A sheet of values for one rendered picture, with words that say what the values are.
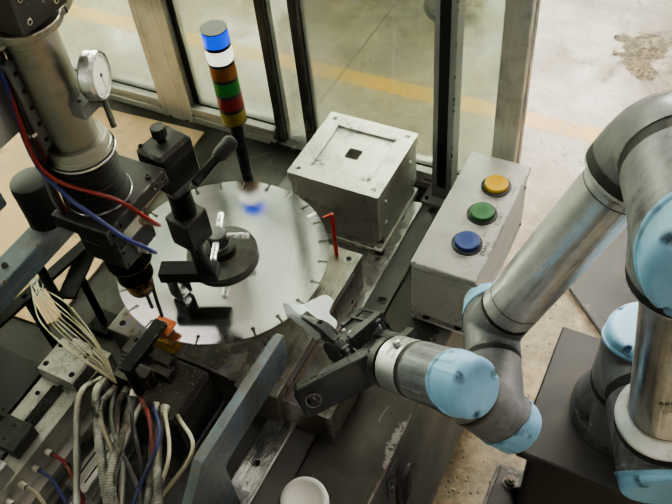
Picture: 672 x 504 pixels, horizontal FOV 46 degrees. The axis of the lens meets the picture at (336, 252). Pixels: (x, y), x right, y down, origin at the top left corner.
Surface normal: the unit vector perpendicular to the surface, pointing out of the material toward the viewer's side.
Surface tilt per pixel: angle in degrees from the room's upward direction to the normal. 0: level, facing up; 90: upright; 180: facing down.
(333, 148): 0
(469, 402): 58
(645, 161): 53
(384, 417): 0
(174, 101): 90
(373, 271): 0
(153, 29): 90
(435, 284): 90
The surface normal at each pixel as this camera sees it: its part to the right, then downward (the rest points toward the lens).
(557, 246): -0.67, 0.42
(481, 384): 0.55, 0.07
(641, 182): -0.93, -0.30
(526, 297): -0.48, 0.58
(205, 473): 0.89, 0.29
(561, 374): -0.08, -0.65
